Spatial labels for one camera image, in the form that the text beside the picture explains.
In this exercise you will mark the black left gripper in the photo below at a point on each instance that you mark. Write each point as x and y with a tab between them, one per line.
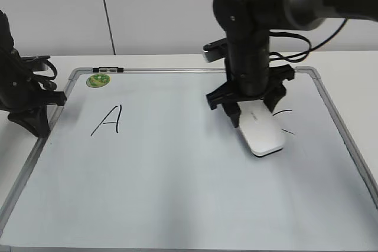
24	93

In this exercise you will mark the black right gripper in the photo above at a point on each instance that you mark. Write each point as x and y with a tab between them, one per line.
228	94

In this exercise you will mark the white whiteboard eraser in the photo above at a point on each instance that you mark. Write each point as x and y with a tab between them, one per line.
259	128

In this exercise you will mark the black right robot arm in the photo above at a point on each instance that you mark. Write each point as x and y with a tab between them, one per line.
248	26

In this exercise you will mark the round green yellow magnet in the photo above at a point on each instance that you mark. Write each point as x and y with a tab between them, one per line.
98	80

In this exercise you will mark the black silver hanging clip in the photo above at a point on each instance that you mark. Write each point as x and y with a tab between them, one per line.
107	70

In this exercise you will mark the aluminium framed whiteboard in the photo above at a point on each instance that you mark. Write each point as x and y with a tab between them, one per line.
143	163

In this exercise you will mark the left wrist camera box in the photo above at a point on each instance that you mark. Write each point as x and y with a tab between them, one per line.
37	63

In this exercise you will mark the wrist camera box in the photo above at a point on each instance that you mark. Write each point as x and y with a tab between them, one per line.
37	63
215	50

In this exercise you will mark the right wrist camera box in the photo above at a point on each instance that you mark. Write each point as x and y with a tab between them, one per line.
215	50

